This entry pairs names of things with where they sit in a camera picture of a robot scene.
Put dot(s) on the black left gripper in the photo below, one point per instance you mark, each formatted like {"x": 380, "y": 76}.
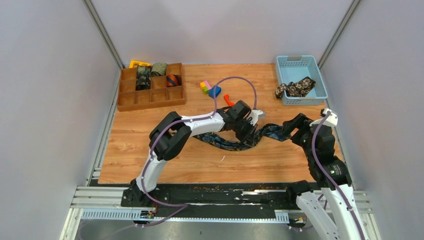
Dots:
{"x": 252, "y": 130}

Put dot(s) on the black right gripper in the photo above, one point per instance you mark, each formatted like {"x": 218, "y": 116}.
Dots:
{"x": 299, "y": 121}

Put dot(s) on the blue patterned necktie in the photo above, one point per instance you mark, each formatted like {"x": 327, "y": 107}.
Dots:
{"x": 269, "y": 130}

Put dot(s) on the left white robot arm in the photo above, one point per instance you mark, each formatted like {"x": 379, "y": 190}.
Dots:
{"x": 170, "y": 136}

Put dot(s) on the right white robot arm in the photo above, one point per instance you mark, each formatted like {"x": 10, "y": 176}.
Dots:
{"x": 332, "y": 176}

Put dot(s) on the red toy block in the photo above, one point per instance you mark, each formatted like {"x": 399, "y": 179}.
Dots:
{"x": 227, "y": 100}

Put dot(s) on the blue toy block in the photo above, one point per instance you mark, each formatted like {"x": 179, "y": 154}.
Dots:
{"x": 214, "y": 92}

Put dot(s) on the green toy block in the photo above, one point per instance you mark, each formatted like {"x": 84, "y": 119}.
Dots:
{"x": 205, "y": 90}

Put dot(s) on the pink toy block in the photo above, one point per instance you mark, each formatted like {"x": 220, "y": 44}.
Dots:
{"x": 206, "y": 83}

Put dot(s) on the brown floral necktie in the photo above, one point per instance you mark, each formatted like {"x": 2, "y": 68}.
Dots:
{"x": 295, "y": 89}

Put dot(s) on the light blue plastic basket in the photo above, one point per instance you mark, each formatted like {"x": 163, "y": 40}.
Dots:
{"x": 295, "y": 68}

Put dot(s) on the rolled orange striped tie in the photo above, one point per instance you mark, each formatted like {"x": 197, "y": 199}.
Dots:
{"x": 173, "y": 80}

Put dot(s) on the rolled olive tie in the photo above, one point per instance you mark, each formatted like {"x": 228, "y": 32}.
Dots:
{"x": 158, "y": 69}

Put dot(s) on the rolled camouflage tie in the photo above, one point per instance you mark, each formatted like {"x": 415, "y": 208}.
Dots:
{"x": 143, "y": 83}

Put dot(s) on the rolled dark green tie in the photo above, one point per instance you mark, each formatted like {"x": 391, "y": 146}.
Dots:
{"x": 143, "y": 71}

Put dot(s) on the wooden compartment tray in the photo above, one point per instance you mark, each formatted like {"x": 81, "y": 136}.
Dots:
{"x": 152, "y": 92}

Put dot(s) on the yellow plastic object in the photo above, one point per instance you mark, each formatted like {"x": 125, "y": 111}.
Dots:
{"x": 136, "y": 63}

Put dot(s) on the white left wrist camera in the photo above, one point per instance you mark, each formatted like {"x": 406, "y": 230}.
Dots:
{"x": 255, "y": 115}

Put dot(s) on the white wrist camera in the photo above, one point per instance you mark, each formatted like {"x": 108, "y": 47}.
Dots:
{"x": 255, "y": 115}
{"x": 328, "y": 118}

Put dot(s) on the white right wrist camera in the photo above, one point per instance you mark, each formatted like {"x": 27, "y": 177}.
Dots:
{"x": 328, "y": 118}

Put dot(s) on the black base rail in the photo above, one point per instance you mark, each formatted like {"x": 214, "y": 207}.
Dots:
{"x": 222, "y": 200}

